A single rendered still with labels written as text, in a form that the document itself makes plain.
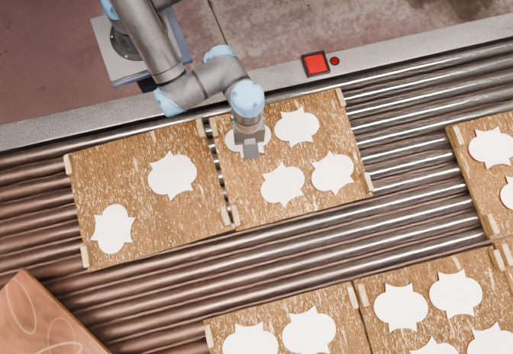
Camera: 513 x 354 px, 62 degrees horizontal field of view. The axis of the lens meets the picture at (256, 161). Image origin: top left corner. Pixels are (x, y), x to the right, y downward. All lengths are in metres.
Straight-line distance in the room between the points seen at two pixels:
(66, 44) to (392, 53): 1.83
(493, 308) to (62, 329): 1.11
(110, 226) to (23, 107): 1.45
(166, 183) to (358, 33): 1.68
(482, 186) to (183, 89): 0.90
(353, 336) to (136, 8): 0.96
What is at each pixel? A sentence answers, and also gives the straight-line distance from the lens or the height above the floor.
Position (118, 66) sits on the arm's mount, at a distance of 1.46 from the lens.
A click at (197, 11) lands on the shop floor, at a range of 2.60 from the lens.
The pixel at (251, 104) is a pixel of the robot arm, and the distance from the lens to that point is 0.95.
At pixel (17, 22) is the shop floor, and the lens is 2.86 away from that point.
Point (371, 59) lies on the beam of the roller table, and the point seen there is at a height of 0.91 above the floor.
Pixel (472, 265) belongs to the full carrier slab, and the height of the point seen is 0.94.
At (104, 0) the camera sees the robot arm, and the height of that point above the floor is 1.11.
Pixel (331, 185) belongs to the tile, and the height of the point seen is 0.95.
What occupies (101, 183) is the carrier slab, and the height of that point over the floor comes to 0.94.
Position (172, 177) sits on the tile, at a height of 0.96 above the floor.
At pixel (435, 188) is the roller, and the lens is 1.36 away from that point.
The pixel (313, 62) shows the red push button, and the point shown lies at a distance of 1.38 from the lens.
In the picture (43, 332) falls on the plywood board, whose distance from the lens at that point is 1.21.
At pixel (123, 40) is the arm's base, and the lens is 1.44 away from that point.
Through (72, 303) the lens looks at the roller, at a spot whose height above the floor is 0.92.
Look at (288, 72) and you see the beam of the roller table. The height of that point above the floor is 0.92.
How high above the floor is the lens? 2.13
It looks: 75 degrees down
